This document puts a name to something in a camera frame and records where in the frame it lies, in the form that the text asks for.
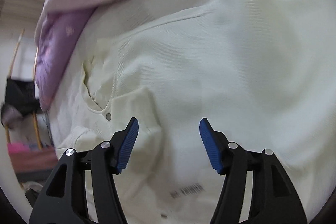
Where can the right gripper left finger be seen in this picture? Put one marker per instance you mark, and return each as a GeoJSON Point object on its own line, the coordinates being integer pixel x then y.
{"type": "Point", "coordinates": [63, 198]}

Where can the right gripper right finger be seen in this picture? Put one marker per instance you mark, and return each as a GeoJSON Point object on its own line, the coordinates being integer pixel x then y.
{"type": "Point", "coordinates": [274, 197]}

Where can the white button-up jacket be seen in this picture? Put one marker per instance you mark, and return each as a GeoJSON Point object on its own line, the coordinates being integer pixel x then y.
{"type": "Point", "coordinates": [261, 71]}

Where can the black clothes on rack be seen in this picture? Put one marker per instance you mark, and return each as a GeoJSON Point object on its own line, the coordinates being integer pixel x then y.
{"type": "Point", "coordinates": [20, 101]}

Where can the wooden clothes rack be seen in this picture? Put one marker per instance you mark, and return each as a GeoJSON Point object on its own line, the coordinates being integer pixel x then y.
{"type": "Point", "coordinates": [34, 115]}

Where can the pink red folded fabric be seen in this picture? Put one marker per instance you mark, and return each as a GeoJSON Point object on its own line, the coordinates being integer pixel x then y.
{"type": "Point", "coordinates": [31, 165]}

